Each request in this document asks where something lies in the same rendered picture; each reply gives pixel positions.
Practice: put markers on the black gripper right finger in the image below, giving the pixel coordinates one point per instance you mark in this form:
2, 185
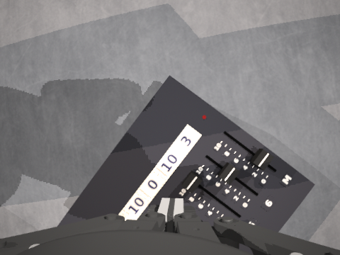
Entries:
230, 231

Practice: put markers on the dark grey lighting desk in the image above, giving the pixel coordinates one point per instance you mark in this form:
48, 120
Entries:
179, 141

